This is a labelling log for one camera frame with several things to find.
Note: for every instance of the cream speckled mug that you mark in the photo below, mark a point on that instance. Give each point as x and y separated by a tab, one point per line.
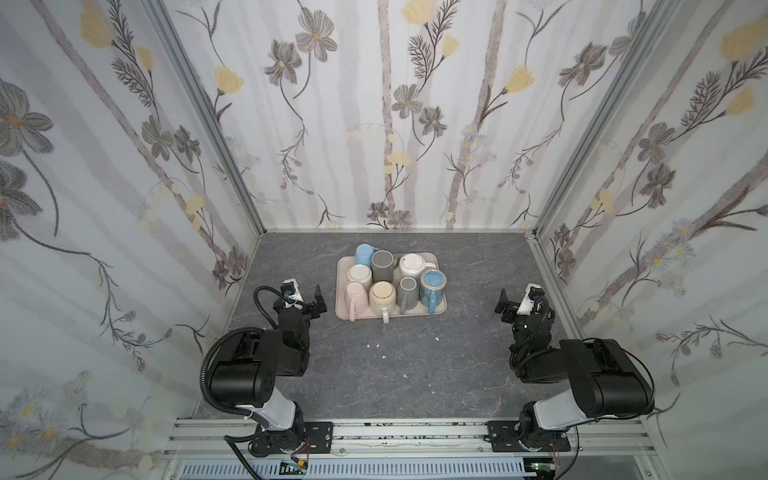
382	300

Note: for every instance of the blue butterfly mug yellow inside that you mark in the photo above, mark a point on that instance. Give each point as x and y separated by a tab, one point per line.
432	284

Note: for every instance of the small grey mug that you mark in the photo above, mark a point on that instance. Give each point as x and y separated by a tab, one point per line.
407	294

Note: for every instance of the pink mug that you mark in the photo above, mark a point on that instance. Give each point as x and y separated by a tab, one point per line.
357	300

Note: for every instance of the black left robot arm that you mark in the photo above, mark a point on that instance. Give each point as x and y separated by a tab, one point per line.
239	371

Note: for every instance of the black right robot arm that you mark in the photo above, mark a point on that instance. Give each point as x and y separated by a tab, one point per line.
603	381

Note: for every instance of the small cream white mug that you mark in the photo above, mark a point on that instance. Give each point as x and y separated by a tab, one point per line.
361	274

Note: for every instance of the light blue mug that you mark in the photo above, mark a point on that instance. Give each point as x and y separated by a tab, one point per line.
364	254

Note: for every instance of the tall grey mug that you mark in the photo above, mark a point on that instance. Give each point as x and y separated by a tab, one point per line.
382	266

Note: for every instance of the white round mug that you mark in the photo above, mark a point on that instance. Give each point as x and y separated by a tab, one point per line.
414	265

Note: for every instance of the beige plastic tray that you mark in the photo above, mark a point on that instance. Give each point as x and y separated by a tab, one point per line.
342	309

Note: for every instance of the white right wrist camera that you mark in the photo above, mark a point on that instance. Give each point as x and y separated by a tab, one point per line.
532	300

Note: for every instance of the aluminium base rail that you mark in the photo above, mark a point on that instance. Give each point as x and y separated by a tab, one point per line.
442	448

